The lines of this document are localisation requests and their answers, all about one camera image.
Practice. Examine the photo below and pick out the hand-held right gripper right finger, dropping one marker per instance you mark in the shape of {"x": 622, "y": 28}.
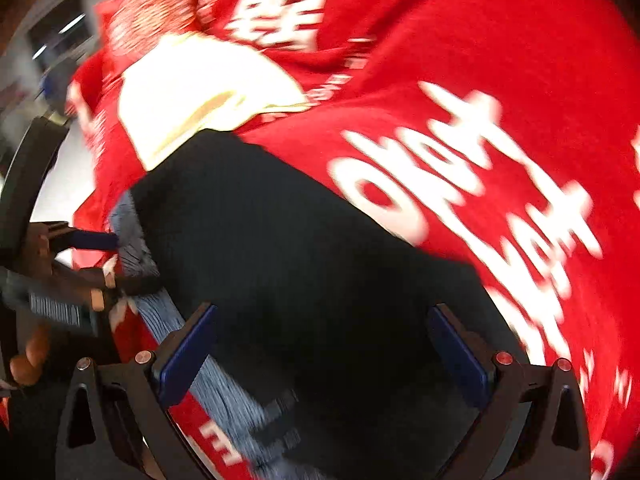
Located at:
{"x": 460, "y": 355}

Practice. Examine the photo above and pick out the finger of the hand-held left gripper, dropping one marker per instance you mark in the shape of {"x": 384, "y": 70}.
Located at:
{"x": 135, "y": 285}
{"x": 92, "y": 240}

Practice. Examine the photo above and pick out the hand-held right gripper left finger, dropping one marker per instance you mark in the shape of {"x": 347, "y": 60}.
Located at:
{"x": 187, "y": 350}

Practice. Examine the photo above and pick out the black pants with floral lining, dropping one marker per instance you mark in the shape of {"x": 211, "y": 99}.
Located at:
{"x": 300, "y": 285}

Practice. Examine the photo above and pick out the person's left hand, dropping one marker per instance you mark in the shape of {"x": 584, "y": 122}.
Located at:
{"x": 31, "y": 360}

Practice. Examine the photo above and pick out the white cloth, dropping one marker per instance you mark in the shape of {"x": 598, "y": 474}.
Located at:
{"x": 200, "y": 90}

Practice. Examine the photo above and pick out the red patterned cushion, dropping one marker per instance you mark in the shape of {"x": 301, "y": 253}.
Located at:
{"x": 150, "y": 20}

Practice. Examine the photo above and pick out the red printed blanket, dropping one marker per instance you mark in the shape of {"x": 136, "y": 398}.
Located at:
{"x": 475, "y": 60}

